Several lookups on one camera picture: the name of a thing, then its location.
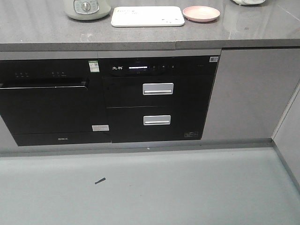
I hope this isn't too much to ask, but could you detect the cream bear serving tray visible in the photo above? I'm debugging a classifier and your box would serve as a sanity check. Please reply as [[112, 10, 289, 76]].
[[111, 6, 185, 27]]

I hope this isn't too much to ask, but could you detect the pink round plate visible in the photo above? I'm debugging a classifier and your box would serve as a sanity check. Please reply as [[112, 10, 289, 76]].
[[182, 6, 220, 23]]

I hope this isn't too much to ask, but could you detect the black drawer disinfection cabinet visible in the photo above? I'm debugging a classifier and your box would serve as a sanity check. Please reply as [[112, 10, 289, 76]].
[[99, 55, 218, 143]]

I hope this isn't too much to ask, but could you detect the grey cabinet door panel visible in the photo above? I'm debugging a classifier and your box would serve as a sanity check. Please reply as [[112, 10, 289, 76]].
[[202, 49, 300, 141]]

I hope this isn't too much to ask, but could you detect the black built-in dishwasher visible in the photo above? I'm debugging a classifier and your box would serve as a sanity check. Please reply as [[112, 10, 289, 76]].
[[0, 59, 111, 146]]

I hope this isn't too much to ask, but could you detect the green electric cooking pot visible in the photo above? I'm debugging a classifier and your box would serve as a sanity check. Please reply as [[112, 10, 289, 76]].
[[63, 0, 111, 21]]

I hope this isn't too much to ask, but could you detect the white rice cooker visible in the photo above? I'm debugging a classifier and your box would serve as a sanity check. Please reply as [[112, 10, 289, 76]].
[[233, 0, 266, 6]]

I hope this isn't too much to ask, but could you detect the lower silver drawer handle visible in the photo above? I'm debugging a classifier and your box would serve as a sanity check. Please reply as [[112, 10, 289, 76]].
[[143, 115, 171, 126]]

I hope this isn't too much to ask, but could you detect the silver drawer handle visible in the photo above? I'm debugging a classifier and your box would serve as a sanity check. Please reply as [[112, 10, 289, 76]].
[[142, 83, 174, 95], [143, 115, 171, 126]]

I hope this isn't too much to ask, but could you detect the upper silver drawer handle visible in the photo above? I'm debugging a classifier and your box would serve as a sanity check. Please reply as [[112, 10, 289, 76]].
[[142, 83, 174, 95]]

